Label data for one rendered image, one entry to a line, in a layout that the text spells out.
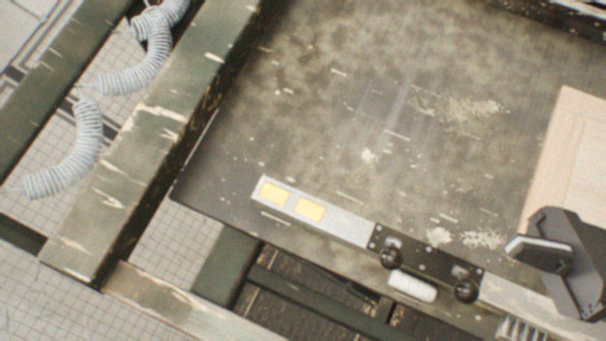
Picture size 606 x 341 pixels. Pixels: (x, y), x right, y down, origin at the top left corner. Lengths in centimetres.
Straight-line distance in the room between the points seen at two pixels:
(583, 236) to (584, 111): 65
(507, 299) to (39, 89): 114
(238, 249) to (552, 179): 60
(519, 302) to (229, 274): 50
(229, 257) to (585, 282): 64
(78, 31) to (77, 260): 76
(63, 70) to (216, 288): 74
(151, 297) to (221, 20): 53
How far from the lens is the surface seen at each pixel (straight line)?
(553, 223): 60
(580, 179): 114
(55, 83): 148
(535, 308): 100
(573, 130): 118
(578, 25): 131
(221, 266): 101
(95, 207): 94
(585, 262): 57
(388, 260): 82
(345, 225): 95
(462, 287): 84
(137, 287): 94
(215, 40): 105
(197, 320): 91
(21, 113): 145
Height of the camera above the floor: 201
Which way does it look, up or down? 20 degrees down
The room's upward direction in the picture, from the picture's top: 56 degrees counter-clockwise
